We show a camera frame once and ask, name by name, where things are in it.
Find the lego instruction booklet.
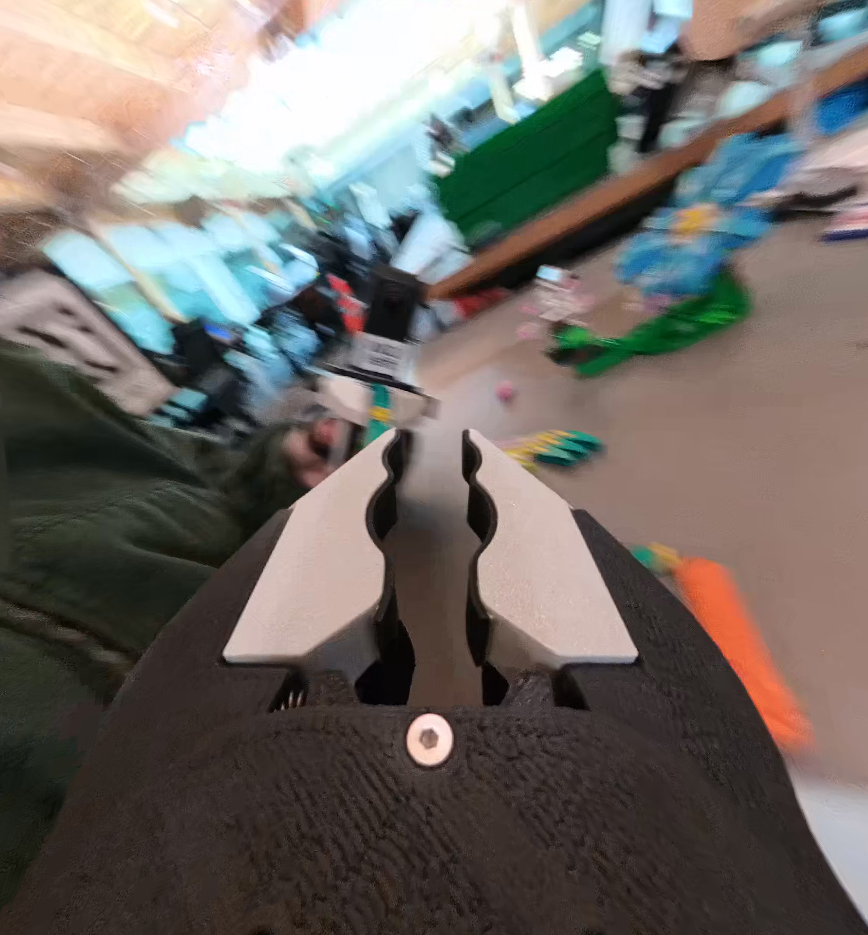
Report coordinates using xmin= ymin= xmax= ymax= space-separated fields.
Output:
xmin=790 ymin=767 xmax=868 ymax=935

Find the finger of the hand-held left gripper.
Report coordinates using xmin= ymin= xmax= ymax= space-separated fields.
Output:
xmin=315 ymin=376 xmax=373 ymax=430
xmin=392 ymin=389 xmax=443 ymax=430

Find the person's left hand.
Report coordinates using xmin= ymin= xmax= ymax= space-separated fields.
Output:
xmin=288 ymin=418 xmax=352 ymax=489

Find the teal yellow lego wing assembly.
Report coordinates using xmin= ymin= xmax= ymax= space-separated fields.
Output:
xmin=494 ymin=429 xmax=604 ymax=470

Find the person's green jacket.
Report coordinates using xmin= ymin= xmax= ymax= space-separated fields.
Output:
xmin=0 ymin=335 xmax=296 ymax=932

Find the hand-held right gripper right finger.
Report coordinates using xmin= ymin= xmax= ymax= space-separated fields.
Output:
xmin=462 ymin=428 xmax=639 ymax=704

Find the teal and yellow lego wedge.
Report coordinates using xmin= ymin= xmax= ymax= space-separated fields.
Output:
xmin=629 ymin=542 xmax=684 ymax=580

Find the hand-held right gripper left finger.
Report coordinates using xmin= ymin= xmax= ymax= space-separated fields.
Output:
xmin=222 ymin=428 xmax=414 ymax=704

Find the orange brick separator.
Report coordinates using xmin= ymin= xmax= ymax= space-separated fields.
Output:
xmin=676 ymin=557 xmax=816 ymax=755

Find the person's left forearm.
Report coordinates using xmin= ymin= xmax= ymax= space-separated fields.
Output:
xmin=218 ymin=424 xmax=318 ymax=530

